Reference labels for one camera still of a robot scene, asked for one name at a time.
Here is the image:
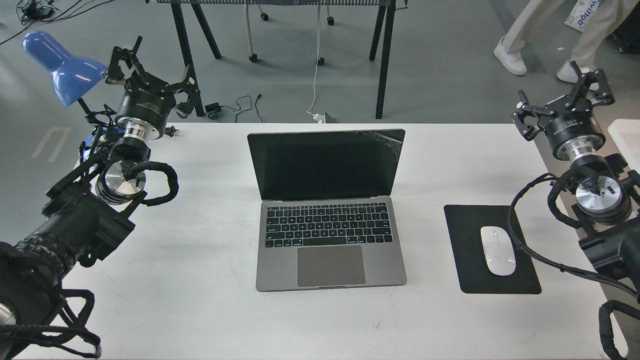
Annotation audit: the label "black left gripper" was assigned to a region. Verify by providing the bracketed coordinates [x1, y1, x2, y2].
[105, 36, 201, 140]

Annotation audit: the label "white computer mouse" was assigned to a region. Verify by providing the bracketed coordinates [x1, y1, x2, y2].
[480, 226, 516, 277]

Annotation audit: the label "person white sneaker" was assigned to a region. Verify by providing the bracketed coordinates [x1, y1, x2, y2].
[557, 61, 596, 84]
[493, 36, 528, 76]

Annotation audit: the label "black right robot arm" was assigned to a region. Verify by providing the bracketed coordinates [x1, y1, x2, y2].
[507, 61, 640, 300]

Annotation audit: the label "white rolling chair base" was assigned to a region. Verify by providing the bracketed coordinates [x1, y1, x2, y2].
[242, 0, 335, 69]

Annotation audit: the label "person right white sneaker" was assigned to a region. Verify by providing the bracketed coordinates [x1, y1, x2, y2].
[557, 61, 596, 84]

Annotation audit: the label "black cable bundle floor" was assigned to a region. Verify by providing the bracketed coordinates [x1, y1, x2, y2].
[1, 0, 114, 45]

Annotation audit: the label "blue desk lamp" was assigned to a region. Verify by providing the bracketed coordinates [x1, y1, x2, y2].
[22, 30, 107, 114]

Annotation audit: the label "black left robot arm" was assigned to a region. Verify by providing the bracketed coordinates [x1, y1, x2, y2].
[0, 31, 201, 360]

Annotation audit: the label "black table trestle frame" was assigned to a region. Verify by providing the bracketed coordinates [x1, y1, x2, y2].
[166, 0, 409, 120]

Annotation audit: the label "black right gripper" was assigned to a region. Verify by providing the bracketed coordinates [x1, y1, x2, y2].
[510, 61, 616, 162]

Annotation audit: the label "black power adapter cable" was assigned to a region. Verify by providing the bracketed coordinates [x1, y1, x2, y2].
[204, 93, 265, 124]

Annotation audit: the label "person left white sneaker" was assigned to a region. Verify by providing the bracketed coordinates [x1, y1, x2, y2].
[493, 36, 528, 76]

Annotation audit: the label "white side table corner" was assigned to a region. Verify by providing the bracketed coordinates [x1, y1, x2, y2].
[608, 118, 640, 173]

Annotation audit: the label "grey open laptop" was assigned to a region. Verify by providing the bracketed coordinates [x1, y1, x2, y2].
[247, 129, 407, 292]

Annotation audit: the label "person beige trouser legs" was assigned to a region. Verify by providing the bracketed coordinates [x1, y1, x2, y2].
[503, 0, 639, 72]

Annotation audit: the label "black mouse pad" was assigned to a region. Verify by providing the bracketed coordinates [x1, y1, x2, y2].
[443, 204, 542, 295]

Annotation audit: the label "white charging cable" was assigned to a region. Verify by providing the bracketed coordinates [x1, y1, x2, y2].
[305, 5, 338, 125]

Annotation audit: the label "white printed bag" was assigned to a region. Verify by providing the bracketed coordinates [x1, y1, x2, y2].
[564, 0, 605, 34]

